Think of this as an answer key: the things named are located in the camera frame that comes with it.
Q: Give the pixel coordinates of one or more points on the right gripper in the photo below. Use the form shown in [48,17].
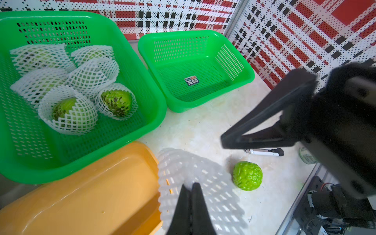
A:
[341,129]

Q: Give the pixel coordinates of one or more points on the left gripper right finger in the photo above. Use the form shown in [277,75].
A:
[201,221]

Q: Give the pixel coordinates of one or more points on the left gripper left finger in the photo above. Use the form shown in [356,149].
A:
[182,221]

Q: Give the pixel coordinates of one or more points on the white foam net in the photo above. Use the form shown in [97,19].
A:
[85,54]
[117,102]
[32,57]
[177,167]
[93,76]
[68,111]
[34,85]

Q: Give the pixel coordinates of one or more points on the black pen tool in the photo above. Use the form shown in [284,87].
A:
[266,152]

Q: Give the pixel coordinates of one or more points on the yellow plastic bowl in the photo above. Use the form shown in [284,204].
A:
[116,195]

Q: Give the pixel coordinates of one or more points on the green basket with fruit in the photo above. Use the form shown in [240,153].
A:
[193,67]

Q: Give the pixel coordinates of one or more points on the empty green plastic basket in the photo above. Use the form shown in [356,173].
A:
[31,151]

